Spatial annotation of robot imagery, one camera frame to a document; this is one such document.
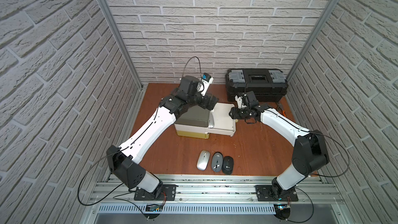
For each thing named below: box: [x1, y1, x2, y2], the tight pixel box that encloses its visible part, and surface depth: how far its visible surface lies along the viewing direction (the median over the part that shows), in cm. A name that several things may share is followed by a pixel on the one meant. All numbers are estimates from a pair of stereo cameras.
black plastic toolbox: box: [224, 68, 289, 103], surface depth 103 cm
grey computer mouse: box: [211, 151, 224, 173], surface depth 83 cm
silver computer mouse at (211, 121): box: [208, 112, 215, 129], surface depth 91 cm
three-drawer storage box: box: [174, 102, 237, 139], surface depth 89 cm
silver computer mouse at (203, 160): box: [196, 149, 211, 171], surface depth 85 cm
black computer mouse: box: [221, 155, 234, 175], surface depth 83 cm
